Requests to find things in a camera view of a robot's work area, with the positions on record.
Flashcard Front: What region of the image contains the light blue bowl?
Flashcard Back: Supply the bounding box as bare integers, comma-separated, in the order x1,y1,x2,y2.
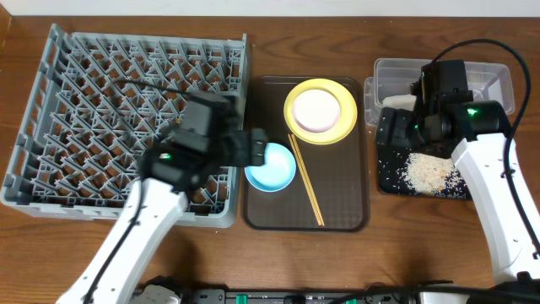
244,143,296,193

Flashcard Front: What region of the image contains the white bowl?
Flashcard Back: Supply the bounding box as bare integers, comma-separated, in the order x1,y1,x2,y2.
292,90,341,133

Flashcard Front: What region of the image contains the yellow plate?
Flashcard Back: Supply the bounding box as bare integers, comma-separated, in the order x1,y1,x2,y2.
283,78,358,145

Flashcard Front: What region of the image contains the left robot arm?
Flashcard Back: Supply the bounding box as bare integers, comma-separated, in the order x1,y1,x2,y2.
58,92,267,303

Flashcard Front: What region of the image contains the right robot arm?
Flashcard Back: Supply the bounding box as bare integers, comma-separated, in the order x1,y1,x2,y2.
375,60,539,303

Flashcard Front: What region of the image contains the black waste tray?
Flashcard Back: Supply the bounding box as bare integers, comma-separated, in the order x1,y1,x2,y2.
376,119,473,200

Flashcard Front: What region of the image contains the rice food waste pile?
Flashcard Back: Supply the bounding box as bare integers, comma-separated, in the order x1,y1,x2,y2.
400,153,466,198

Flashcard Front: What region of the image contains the grey dishwasher rack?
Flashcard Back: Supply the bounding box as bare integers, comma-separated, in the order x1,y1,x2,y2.
1,25,249,220

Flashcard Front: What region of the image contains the clear plastic bin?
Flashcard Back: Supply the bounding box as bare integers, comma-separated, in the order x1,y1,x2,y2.
364,58,516,126

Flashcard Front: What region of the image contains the wooden chopstick right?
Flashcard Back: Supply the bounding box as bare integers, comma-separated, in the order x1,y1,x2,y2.
290,133,326,226

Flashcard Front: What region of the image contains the wooden chopstick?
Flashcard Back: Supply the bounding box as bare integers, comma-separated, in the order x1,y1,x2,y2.
288,133,324,227
290,133,326,226

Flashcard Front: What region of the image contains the dark brown serving tray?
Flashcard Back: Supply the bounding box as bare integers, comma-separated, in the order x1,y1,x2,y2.
242,76,370,232

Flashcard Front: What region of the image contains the wooden chopstick left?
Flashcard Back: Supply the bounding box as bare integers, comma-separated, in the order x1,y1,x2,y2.
288,133,324,227

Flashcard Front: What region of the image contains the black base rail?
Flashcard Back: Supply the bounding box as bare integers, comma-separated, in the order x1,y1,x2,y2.
130,276,423,304

